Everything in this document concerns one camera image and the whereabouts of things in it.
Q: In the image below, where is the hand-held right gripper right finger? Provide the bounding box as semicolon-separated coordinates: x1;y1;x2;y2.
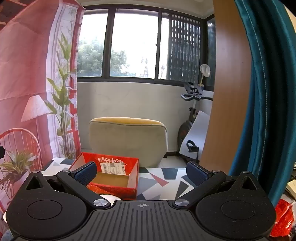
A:
172;161;271;209

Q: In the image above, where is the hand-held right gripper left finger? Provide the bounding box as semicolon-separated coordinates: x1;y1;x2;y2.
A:
20;161;112;209

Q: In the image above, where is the red cardboard box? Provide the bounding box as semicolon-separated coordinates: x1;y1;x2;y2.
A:
69;152;140;200

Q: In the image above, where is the geometric patterned tablecloth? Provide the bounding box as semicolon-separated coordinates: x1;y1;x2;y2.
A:
42;157;232;202

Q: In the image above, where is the black exercise bike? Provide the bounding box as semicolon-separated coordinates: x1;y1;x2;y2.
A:
178;82;213;163

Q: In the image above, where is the white board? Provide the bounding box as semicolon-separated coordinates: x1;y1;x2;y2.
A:
179;110;211;163

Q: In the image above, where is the beige upholstered chair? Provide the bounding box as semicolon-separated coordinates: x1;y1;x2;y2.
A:
89;117;167;168

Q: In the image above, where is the wooden panel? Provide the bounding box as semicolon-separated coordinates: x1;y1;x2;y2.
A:
200;0;253;176

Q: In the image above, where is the teal curtain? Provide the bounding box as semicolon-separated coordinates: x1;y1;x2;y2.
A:
228;0;296;209

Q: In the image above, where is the red plastic bag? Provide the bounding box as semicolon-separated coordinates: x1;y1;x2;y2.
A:
269;199;296;238

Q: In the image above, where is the white ornament on stick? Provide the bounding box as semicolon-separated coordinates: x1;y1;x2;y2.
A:
199;64;211;87

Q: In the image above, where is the black framed window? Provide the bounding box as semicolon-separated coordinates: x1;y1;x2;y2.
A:
76;5;216;90

